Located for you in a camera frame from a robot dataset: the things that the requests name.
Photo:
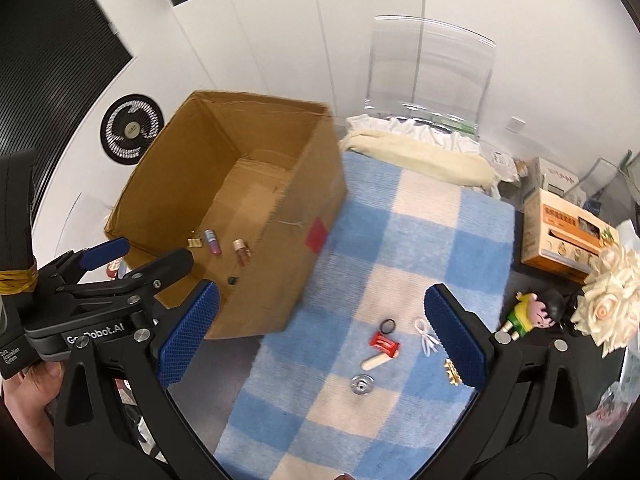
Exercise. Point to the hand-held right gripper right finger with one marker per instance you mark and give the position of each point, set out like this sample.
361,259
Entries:
457,335

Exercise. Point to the white wall socket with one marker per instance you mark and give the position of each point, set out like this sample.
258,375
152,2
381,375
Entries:
515,124

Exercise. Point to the blue checkered blanket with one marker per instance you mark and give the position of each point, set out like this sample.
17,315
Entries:
390,285

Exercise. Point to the white cloth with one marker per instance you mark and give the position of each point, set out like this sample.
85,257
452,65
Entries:
430,132

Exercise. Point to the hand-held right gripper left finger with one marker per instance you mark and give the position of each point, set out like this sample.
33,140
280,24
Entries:
192,330

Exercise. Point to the small purple bottle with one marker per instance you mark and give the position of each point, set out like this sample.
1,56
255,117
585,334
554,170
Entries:
212,241

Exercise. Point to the person's left hand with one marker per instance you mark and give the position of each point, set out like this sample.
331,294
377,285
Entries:
35,390

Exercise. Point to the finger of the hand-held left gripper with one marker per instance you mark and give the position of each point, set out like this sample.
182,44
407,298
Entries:
105,252
160,272

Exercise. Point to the black desk fan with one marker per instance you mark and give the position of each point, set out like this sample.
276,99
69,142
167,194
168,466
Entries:
131,127

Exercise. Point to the brown cardboard box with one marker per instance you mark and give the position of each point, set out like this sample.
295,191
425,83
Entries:
300,185

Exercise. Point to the silver metal disc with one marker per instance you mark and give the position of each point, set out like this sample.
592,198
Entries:
358,385

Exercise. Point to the cream rose bouquet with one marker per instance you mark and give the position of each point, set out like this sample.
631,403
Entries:
607,305

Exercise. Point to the orange cardboard box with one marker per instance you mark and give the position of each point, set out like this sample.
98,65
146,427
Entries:
565,240

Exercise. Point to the cartoon boy figure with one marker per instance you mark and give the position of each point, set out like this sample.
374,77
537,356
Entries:
532,312

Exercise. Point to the gold binder clip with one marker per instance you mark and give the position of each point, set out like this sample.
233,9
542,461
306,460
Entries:
195,240

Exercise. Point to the red candy packet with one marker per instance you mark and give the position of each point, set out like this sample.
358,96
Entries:
385,345

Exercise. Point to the cream towel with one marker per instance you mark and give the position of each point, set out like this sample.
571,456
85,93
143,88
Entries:
415,152

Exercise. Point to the gold star hair clip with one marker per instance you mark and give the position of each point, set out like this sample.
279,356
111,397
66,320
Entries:
452,372

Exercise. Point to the colourful snack packets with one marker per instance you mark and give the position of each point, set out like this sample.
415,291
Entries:
114,267

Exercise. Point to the small red bottle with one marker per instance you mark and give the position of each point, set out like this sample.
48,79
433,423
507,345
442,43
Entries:
241,251

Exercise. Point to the white cardboard box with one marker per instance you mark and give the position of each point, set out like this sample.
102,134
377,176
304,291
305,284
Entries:
550,177

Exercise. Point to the clear acrylic chair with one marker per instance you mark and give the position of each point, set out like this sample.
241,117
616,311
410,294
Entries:
607,180
430,70

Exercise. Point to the black window blind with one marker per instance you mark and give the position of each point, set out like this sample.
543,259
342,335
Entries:
50,60

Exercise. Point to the cream wooden stick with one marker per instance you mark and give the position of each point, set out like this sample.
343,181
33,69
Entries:
376,361

